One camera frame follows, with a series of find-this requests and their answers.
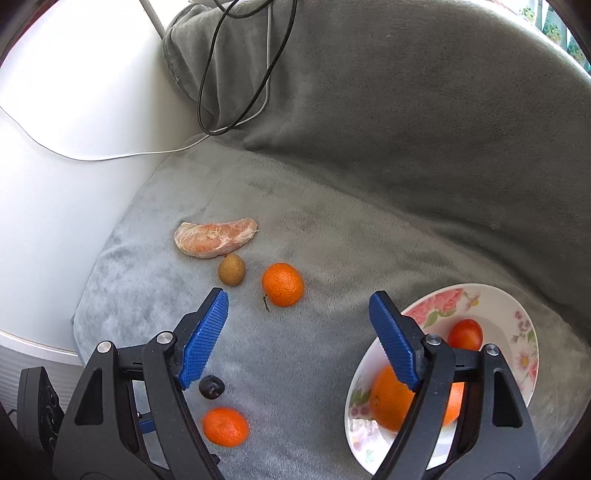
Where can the small mandarin with stem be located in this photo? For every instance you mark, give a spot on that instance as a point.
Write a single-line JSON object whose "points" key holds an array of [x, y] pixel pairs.
{"points": [[282, 285]]}

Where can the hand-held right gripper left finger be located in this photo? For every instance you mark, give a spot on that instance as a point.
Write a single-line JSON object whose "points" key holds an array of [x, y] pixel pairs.
{"points": [[205, 341]]}

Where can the peeled pomelo segment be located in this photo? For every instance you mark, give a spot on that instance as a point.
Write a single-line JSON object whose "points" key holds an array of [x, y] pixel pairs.
{"points": [[212, 237]]}

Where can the grey fleece blanket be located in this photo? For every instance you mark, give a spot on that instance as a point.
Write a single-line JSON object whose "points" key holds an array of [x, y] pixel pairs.
{"points": [[369, 161]]}

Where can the red cherry tomato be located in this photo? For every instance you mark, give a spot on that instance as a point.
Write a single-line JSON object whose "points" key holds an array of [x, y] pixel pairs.
{"points": [[465, 335]]}

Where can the dark purple grape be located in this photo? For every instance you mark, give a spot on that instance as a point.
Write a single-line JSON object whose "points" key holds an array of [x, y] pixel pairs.
{"points": [[211, 386]]}

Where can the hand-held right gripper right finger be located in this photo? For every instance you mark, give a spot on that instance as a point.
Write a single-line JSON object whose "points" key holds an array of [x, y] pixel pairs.
{"points": [[392, 341]]}

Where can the white floral bowl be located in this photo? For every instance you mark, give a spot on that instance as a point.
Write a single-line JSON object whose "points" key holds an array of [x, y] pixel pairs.
{"points": [[503, 314]]}

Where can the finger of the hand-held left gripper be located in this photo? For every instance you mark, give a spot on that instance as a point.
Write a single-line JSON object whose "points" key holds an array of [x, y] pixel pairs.
{"points": [[146, 422]]}

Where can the white panel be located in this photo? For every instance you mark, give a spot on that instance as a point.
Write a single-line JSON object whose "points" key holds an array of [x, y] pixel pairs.
{"points": [[69, 115]]}

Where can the large orange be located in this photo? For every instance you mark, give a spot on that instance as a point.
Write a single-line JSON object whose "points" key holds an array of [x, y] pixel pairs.
{"points": [[388, 397]]}

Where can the brown kiwi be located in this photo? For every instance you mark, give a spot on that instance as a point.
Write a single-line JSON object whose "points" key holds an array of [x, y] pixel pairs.
{"points": [[232, 270]]}

